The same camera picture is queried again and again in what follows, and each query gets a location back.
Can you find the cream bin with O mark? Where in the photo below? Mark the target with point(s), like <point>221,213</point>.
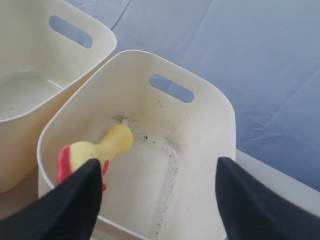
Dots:
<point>48,49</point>

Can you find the cream bin with X mark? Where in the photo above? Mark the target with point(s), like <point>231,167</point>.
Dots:
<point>164,187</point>

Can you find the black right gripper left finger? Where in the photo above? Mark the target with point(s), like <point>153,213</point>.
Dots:
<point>68,212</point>

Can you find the yellow rubber chicken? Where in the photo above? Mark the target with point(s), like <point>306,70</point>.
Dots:
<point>118,139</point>

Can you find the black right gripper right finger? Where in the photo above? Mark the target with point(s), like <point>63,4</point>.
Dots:
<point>251,211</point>

